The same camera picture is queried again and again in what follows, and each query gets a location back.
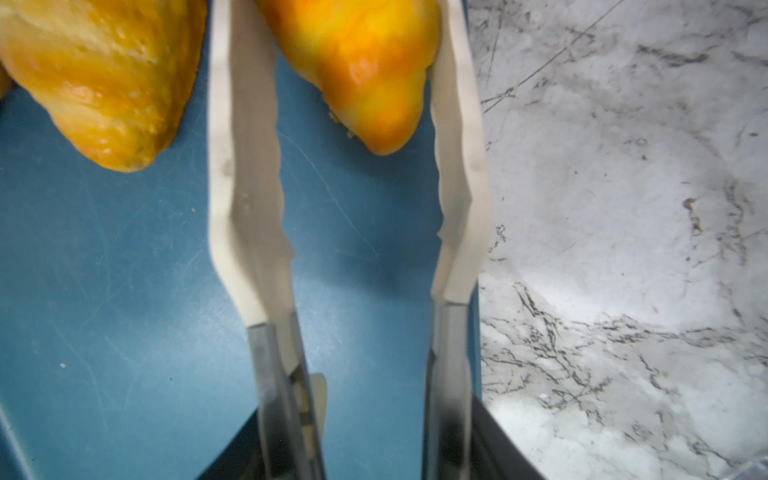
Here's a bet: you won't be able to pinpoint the teal rectangular tray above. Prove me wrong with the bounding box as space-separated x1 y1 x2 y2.
0 0 482 480

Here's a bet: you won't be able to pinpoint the cream serving tongs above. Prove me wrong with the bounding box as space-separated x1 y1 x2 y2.
207 1 492 479

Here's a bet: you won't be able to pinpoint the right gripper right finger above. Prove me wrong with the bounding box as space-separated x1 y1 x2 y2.
470 396 544 480

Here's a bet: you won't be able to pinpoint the fake croissant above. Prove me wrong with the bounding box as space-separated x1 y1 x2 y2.
257 0 441 156
1 1 208 173

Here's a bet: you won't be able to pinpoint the fake croissant top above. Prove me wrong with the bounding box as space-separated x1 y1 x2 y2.
257 0 441 156

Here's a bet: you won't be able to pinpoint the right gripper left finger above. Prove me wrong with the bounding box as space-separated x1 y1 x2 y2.
197 409 267 480

